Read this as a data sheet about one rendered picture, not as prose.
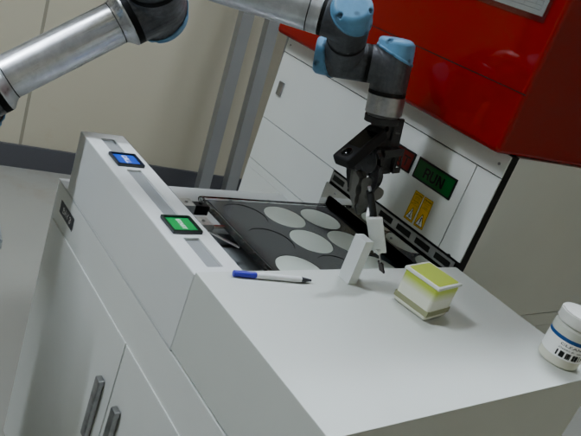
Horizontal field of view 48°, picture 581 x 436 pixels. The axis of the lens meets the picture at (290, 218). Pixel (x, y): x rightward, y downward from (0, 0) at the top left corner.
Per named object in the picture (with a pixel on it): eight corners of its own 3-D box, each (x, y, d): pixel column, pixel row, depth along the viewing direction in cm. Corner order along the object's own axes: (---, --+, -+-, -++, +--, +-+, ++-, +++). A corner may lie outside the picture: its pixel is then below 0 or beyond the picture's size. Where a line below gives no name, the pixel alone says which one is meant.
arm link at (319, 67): (320, 16, 124) (378, 25, 124) (316, 47, 135) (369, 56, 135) (314, 52, 122) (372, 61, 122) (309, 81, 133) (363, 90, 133)
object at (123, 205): (108, 192, 148) (123, 135, 143) (220, 343, 110) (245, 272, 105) (67, 189, 142) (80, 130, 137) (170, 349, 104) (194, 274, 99)
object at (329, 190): (318, 214, 173) (331, 181, 169) (432, 311, 142) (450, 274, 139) (313, 213, 172) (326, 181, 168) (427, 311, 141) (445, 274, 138)
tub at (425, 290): (414, 292, 119) (429, 260, 116) (447, 316, 114) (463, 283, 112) (390, 298, 113) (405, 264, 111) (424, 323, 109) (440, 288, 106)
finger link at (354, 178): (372, 211, 143) (380, 170, 140) (353, 214, 139) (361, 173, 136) (362, 206, 145) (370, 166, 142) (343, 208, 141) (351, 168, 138)
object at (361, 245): (360, 272, 118) (387, 208, 113) (373, 285, 115) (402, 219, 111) (335, 273, 114) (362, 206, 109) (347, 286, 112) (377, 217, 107)
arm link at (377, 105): (387, 99, 127) (358, 89, 132) (383, 122, 128) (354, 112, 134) (412, 99, 132) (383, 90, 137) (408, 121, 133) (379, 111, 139)
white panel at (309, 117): (253, 163, 201) (296, 36, 186) (437, 323, 144) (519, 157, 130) (245, 163, 199) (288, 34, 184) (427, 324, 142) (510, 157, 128)
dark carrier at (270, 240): (324, 208, 164) (325, 206, 164) (417, 285, 140) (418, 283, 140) (206, 201, 142) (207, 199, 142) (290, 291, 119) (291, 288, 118)
